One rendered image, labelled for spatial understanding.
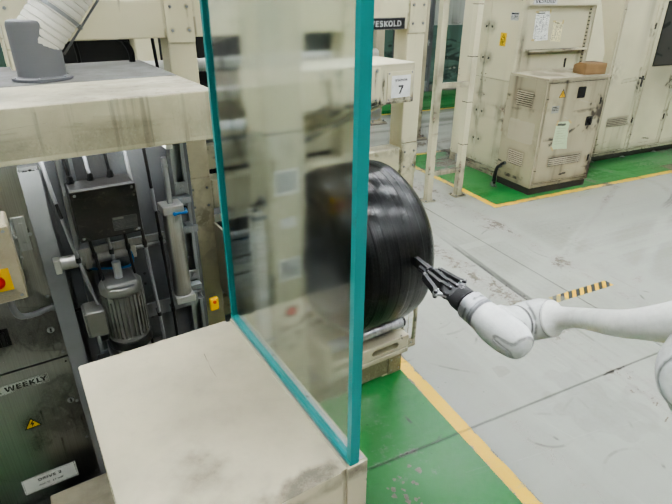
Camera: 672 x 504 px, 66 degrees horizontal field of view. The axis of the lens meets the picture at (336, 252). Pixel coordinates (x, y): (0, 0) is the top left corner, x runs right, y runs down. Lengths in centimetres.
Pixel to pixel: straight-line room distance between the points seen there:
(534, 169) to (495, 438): 381
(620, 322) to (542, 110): 483
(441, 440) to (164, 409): 191
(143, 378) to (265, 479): 39
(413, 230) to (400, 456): 138
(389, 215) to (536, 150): 454
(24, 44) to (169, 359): 87
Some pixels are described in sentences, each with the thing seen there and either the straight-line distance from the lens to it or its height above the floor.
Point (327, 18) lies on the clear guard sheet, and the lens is 72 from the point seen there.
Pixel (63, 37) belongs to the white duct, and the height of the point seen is 190.
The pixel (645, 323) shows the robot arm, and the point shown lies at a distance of 123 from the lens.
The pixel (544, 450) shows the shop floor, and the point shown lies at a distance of 292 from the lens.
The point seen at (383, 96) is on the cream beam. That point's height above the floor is 167.
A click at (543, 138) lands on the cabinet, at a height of 64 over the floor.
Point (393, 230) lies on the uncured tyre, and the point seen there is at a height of 135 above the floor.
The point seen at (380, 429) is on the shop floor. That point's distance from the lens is 284.
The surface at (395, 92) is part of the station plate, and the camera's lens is 204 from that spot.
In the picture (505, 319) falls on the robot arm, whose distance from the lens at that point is 143.
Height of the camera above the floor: 201
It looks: 26 degrees down
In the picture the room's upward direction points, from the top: straight up
